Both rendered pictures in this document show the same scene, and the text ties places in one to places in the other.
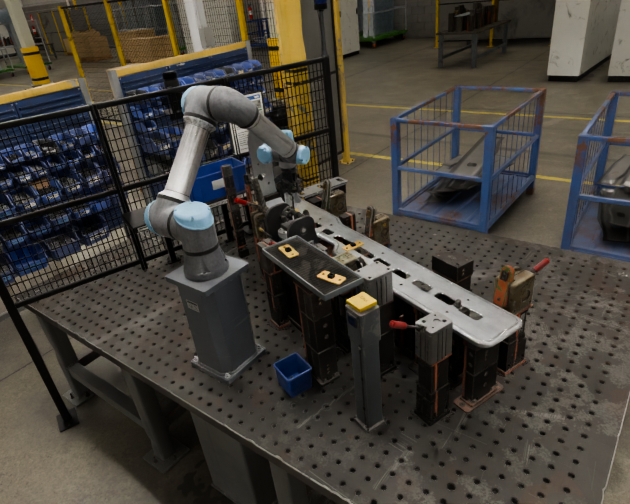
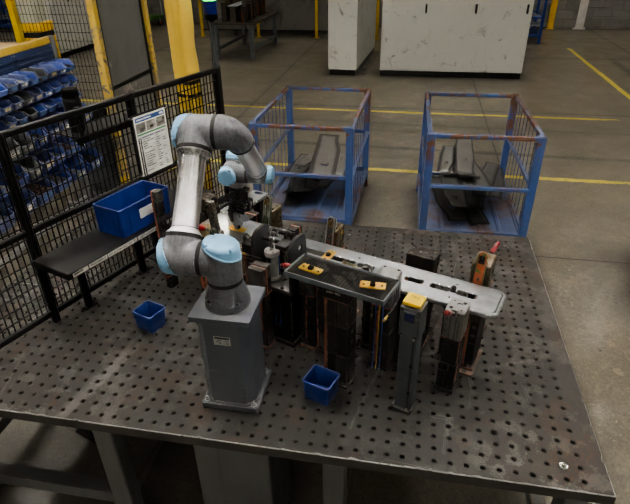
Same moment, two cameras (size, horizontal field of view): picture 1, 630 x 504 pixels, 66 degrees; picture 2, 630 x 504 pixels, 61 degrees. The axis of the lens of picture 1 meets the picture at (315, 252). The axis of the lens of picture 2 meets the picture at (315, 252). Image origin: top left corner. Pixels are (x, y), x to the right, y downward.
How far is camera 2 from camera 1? 0.87 m
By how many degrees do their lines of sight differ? 26
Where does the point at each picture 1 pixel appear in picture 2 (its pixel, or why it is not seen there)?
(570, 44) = (345, 40)
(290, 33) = (185, 44)
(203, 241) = (237, 273)
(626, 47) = (391, 45)
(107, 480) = not seen: outside the picture
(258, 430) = (317, 442)
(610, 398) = (551, 338)
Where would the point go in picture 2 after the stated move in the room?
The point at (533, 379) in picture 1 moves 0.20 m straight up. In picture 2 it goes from (498, 338) to (506, 299)
